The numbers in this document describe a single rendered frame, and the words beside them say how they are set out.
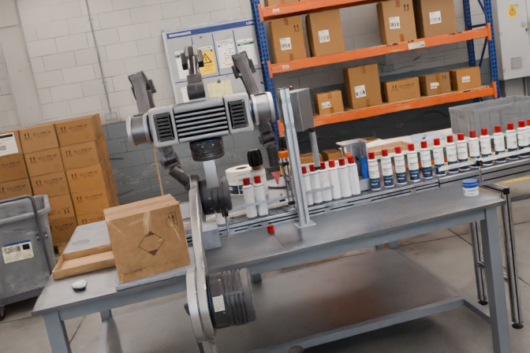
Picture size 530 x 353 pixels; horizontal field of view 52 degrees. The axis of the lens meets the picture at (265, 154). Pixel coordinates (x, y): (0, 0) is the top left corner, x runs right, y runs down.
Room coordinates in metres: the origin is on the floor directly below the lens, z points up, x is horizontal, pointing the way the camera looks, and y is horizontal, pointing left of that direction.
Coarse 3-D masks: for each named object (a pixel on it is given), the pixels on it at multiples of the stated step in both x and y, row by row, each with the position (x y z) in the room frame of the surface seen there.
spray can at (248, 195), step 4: (244, 180) 2.63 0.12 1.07; (248, 180) 2.64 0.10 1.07; (244, 184) 2.63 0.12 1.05; (248, 184) 2.64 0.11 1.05; (244, 188) 2.62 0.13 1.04; (248, 188) 2.62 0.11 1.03; (244, 192) 2.63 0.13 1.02; (248, 192) 2.62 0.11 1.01; (252, 192) 2.64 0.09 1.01; (244, 196) 2.63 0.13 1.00; (248, 196) 2.62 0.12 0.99; (252, 196) 2.63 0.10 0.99; (244, 200) 2.64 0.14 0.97; (248, 200) 2.62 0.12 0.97; (252, 200) 2.63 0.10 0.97; (248, 208) 2.62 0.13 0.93; (252, 208) 2.62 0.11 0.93; (248, 212) 2.63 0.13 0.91; (252, 212) 2.62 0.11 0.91; (256, 212) 2.64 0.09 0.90; (248, 216) 2.63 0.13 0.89; (252, 216) 2.62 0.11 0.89; (256, 216) 2.63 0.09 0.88
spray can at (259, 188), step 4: (256, 176) 2.63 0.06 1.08; (256, 180) 2.63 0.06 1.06; (260, 180) 2.64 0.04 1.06; (256, 184) 2.63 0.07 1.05; (260, 184) 2.63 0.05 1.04; (256, 188) 2.63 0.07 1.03; (260, 188) 2.63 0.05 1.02; (256, 192) 2.63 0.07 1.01; (260, 192) 2.62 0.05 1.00; (264, 192) 2.64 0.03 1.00; (256, 196) 2.63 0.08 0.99; (260, 196) 2.62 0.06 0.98; (264, 196) 2.64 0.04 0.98; (256, 200) 2.64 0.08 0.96; (260, 200) 2.62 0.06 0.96; (260, 204) 2.62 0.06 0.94; (264, 204) 2.63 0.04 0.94; (260, 208) 2.63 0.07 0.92; (264, 208) 2.63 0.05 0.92; (260, 212) 2.63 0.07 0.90; (264, 212) 2.63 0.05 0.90; (260, 216) 2.63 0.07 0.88
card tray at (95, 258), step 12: (72, 252) 2.61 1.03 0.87; (84, 252) 2.62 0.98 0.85; (96, 252) 2.63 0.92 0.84; (108, 252) 2.61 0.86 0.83; (60, 264) 2.51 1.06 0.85; (72, 264) 2.52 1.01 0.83; (84, 264) 2.37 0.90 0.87; (96, 264) 2.38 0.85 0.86; (108, 264) 2.39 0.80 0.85; (60, 276) 2.35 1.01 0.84
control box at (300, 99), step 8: (304, 88) 2.64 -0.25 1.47; (296, 96) 2.52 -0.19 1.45; (304, 96) 2.60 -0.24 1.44; (296, 104) 2.52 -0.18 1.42; (304, 104) 2.58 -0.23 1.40; (296, 112) 2.52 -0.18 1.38; (304, 112) 2.56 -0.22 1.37; (296, 120) 2.53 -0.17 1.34; (304, 120) 2.55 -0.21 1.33; (312, 120) 2.65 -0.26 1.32; (296, 128) 2.53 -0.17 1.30; (304, 128) 2.53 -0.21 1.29
